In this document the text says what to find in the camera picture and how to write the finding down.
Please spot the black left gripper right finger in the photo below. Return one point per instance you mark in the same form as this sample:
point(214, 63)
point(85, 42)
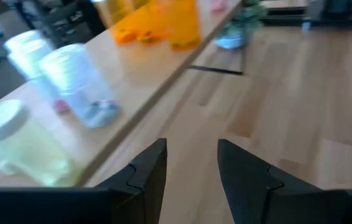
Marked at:
point(257, 193)

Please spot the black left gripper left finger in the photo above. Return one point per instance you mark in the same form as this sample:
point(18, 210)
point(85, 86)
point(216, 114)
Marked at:
point(132, 193)

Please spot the yellow medicine bottle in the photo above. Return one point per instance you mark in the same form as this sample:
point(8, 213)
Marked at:
point(23, 149)

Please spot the clear medicine bottle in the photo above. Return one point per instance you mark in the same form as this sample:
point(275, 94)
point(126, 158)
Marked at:
point(30, 62)
point(76, 81)
point(20, 39)

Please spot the pink medicine bottle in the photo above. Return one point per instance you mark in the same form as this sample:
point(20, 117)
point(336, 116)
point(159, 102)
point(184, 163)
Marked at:
point(219, 4)

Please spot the wooden shelf black legs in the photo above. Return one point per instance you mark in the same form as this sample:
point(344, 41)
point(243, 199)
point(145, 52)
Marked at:
point(132, 71)

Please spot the green artificial potted plant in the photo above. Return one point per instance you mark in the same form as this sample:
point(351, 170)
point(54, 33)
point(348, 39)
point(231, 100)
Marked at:
point(238, 28)

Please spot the black aluminium table frame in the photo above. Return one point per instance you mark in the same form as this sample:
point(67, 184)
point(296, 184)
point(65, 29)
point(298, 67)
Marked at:
point(281, 20)

